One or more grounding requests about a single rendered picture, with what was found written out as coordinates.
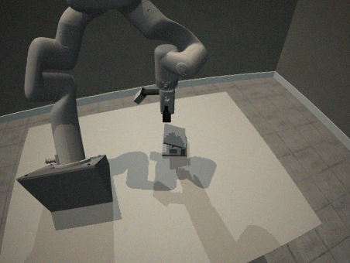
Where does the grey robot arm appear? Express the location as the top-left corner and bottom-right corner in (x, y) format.
(25, 0), (208, 169)

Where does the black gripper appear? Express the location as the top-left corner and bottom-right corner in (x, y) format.
(156, 85), (178, 123)

